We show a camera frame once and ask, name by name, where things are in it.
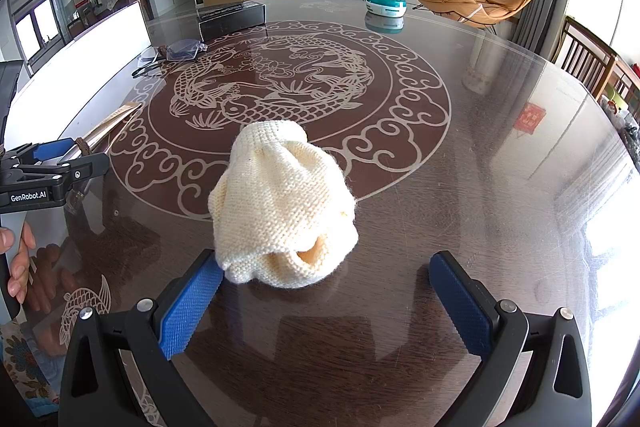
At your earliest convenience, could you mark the teal round wipes box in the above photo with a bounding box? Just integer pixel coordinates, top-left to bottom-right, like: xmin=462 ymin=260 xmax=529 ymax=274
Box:
xmin=365 ymin=0 xmax=409 ymax=16

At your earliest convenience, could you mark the floral cloth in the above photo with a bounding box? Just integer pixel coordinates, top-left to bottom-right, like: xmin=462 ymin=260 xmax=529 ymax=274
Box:
xmin=0 ymin=317 xmax=63 ymax=408

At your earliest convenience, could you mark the dark wooden slatted chair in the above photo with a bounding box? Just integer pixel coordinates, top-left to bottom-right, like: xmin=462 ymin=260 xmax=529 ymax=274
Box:
xmin=550 ymin=16 xmax=640 ymax=100

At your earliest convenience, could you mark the person's left hand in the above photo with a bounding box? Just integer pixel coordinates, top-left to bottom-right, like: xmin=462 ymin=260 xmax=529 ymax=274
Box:
xmin=0 ymin=222 xmax=38 ymax=299

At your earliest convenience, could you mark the brown gold packet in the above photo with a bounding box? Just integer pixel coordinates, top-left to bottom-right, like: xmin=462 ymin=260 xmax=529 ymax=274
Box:
xmin=75 ymin=102 xmax=143 ymax=158

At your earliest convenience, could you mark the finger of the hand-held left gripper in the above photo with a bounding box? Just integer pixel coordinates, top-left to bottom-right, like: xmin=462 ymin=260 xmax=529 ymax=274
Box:
xmin=56 ymin=152 xmax=111 ymax=182
xmin=4 ymin=138 xmax=77 ymax=168

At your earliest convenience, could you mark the white knit glove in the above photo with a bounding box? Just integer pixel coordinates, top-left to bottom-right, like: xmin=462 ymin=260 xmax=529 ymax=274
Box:
xmin=209 ymin=120 xmax=360 ymax=290

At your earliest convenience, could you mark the clear plastic pouch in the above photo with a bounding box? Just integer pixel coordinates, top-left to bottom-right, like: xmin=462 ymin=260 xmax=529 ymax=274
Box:
xmin=165 ymin=38 xmax=207 ymax=62

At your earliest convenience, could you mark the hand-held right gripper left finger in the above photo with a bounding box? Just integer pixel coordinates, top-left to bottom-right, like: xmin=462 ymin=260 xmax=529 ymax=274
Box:
xmin=57 ymin=249 xmax=225 ymax=427

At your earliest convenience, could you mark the white storage container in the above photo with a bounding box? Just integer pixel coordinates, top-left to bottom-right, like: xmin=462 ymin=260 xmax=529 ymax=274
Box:
xmin=0 ymin=1 xmax=153 ymax=148

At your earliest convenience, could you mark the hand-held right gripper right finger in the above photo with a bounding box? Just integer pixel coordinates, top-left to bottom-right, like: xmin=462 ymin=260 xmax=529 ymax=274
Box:
xmin=429 ymin=250 xmax=593 ymax=427

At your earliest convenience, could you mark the black cardboard box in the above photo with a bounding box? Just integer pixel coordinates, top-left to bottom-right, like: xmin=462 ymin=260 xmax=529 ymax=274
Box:
xmin=196 ymin=1 xmax=267 ymax=42

